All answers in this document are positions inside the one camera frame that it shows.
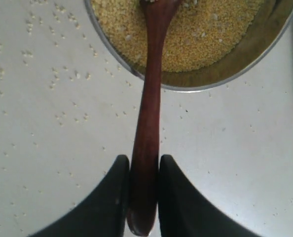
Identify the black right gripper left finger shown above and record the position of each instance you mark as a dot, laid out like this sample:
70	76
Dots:
102	213

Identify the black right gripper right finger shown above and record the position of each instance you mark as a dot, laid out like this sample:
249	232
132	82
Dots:
185	212

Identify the metal bowl of millet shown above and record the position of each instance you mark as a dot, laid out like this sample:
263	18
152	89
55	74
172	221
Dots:
208	43

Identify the dark red wooden spoon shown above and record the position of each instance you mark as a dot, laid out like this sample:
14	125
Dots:
143	174

